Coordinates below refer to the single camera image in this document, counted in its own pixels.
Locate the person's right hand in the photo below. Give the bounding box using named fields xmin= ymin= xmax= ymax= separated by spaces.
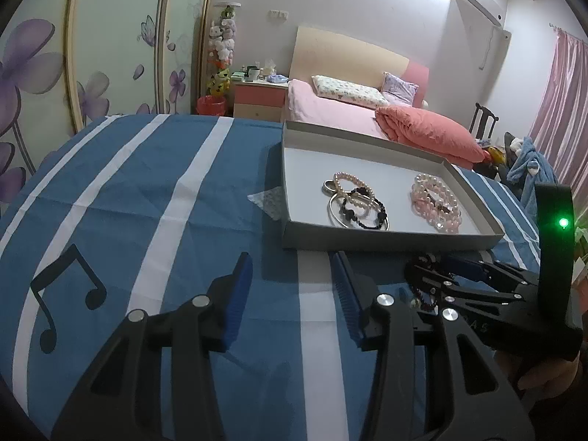
xmin=495 ymin=350 xmax=580 ymax=390

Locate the large silver bangle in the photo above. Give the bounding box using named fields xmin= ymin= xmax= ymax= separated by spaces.
xmin=327 ymin=190 xmax=391 ymax=231

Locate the pink bed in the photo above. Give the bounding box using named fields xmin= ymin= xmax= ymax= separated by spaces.
xmin=287 ymin=79 xmax=391 ymax=141

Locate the pink crystal bead bracelet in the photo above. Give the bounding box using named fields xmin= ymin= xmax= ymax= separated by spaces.
xmin=410 ymin=172 xmax=462 ymax=234

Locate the dark red bead bracelet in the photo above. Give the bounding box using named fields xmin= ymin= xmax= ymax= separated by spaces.
xmin=403 ymin=257 xmax=444 ymax=314

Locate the white floral pillow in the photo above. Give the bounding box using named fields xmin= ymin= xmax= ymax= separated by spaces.
xmin=312 ymin=75 xmax=389 ymax=110

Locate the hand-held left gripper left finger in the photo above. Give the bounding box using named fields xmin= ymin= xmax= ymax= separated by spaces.
xmin=50 ymin=252 xmax=254 ymax=441

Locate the pink pearl bracelet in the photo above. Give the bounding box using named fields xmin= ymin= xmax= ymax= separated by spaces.
xmin=333 ymin=172 xmax=373 ymax=198

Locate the plush toy tower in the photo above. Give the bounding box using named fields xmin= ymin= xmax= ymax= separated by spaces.
xmin=207 ymin=2 xmax=242 ymax=99

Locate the blue robe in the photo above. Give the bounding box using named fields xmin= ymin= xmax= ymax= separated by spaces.
xmin=505 ymin=137 xmax=559 ymax=214

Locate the beige pink headboard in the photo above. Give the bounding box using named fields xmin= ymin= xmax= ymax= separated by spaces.
xmin=290 ymin=25 xmax=430 ymax=111

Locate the black bead bracelet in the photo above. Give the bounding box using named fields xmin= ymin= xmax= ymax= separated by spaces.
xmin=339 ymin=187 xmax=387 ymax=230

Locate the floral wardrobe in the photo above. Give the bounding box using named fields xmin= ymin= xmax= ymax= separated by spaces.
xmin=0 ymin=0 xmax=216 ymax=212

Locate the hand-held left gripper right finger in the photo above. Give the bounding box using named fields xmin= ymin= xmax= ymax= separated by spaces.
xmin=331 ymin=251 xmax=536 ymax=441

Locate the pink curtain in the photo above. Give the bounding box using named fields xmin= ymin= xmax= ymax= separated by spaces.
xmin=528 ymin=23 xmax=588 ymax=189

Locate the pink nightstand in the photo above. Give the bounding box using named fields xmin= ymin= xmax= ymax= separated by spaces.
xmin=232 ymin=78 xmax=290 ymax=122

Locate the dark wooden chair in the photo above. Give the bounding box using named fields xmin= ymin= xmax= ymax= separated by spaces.
xmin=469 ymin=102 xmax=499 ymax=141

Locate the purple pillow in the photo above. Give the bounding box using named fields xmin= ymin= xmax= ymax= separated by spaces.
xmin=380 ymin=72 xmax=420 ymax=106

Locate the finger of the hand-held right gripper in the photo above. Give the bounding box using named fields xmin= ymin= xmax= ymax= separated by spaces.
xmin=404 ymin=256 xmax=539 ymax=346
xmin=442 ymin=255 xmax=539 ymax=289

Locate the grey cardboard box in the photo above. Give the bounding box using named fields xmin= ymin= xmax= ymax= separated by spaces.
xmin=280 ymin=119 xmax=506 ymax=251

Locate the blue striped tablecloth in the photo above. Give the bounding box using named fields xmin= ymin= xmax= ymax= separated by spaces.
xmin=0 ymin=115 xmax=543 ymax=441

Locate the coral quilt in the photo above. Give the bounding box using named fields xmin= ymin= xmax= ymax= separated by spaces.
xmin=374 ymin=105 xmax=490 ymax=171

